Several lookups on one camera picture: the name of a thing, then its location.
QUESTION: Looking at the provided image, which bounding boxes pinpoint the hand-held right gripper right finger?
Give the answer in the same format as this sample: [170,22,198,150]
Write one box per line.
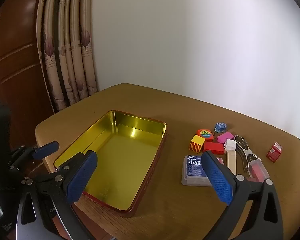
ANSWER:
[201,151,283,240]

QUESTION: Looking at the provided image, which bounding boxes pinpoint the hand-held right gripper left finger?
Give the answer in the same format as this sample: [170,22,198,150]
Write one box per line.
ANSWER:
[16,150,98,228]

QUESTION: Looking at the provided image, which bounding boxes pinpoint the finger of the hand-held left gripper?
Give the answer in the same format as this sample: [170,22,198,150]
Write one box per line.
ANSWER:
[9,141,60,172]

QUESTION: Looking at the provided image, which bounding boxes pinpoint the beige stick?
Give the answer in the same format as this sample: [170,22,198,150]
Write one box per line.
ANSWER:
[226,151,238,175]

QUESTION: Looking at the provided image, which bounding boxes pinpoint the clear dental floss box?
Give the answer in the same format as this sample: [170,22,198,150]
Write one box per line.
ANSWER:
[181,155,227,187]

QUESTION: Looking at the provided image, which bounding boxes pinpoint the red rectangular box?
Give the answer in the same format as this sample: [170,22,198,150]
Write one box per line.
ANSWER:
[202,141,225,155]

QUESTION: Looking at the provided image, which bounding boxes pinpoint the large metal clip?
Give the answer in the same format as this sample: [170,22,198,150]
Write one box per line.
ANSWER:
[234,135,263,173]

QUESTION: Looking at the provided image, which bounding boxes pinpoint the white zigzag block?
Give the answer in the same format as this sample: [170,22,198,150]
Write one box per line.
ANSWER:
[224,139,238,154]

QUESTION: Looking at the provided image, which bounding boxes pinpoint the yellow striped cube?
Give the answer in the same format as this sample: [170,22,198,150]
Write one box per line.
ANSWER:
[189,134,206,153]

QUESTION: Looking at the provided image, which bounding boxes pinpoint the clear box red contents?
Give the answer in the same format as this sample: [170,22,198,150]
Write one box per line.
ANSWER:
[245,160,270,183]

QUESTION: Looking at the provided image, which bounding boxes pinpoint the pink block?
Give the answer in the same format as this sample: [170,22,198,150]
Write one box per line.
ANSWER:
[216,132,235,144]

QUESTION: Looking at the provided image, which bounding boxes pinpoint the red tin box gold interior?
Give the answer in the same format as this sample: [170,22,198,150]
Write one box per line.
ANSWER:
[53,109,168,218]

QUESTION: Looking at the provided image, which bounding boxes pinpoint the orange tape measure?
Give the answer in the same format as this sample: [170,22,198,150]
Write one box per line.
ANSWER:
[196,129,215,140]

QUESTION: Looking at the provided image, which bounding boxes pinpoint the blue round keychain tape measure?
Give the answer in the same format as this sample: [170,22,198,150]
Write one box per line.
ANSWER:
[213,122,228,136]

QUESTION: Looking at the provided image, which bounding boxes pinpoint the small red carton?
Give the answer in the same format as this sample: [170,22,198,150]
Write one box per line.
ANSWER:
[266,142,283,163]

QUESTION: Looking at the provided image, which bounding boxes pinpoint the brown wooden door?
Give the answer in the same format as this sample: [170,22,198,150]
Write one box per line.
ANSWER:
[0,0,55,145]

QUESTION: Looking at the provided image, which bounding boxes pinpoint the beige leaf print curtain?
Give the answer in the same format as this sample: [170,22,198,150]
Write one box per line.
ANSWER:
[36,0,100,113]

